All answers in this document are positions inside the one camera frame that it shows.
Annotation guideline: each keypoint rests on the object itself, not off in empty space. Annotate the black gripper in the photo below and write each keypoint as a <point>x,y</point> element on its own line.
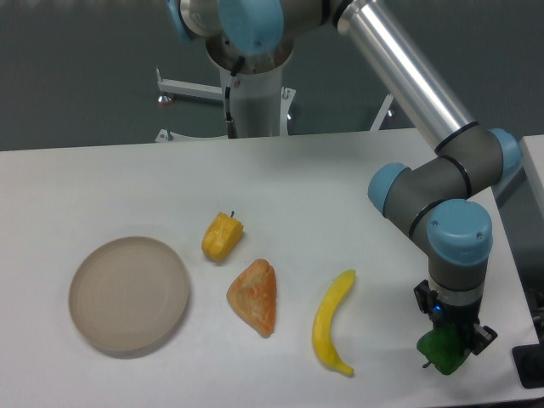
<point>459,308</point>

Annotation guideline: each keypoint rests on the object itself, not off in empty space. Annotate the green bell pepper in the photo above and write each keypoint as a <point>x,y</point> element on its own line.
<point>443,348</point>

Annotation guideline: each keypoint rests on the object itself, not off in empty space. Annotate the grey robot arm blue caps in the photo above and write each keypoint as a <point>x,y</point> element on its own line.
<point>432,205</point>

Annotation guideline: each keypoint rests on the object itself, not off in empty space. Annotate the yellow bell pepper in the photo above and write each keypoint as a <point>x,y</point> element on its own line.
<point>221,237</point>

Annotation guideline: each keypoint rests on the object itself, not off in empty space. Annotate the black device at table edge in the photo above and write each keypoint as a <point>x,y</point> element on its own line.
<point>528,360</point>

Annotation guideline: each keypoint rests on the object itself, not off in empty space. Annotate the yellow banana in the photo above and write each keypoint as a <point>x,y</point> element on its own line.
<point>324,348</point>

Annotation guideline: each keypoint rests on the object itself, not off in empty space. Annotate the toasted bread slice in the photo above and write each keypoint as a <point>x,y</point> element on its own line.
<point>253,295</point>

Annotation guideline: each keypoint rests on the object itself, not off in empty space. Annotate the beige round plate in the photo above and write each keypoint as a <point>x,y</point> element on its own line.
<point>128,297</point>

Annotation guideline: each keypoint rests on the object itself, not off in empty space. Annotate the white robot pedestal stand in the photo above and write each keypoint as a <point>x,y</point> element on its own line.
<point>297,87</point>

